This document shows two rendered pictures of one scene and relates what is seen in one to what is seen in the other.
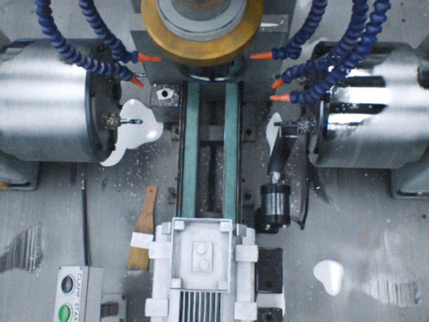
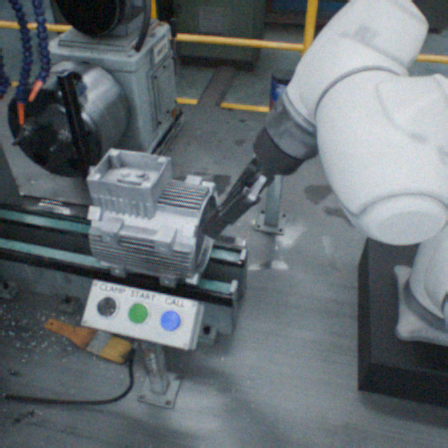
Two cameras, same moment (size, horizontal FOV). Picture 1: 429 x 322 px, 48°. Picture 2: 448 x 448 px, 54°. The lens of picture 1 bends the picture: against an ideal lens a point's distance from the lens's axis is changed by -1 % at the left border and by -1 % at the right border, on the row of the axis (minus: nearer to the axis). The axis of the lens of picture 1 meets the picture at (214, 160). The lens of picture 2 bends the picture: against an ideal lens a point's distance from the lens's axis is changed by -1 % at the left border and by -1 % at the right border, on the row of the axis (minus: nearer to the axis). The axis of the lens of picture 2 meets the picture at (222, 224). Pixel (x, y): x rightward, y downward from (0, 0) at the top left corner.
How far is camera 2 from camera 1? 0.78 m
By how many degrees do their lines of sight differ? 48
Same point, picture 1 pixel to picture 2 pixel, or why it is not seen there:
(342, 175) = not seen: hidden behind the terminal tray
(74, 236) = (57, 419)
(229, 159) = (61, 225)
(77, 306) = (134, 292)
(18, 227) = not seen: outside the picture
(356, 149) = (101, 107)
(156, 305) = (163, 233)
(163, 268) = (131, 228)
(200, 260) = (135, 177)
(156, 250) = (111, 226)
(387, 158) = (117, 105)
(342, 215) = not seen: hidden behind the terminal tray
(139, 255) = (113, 347)
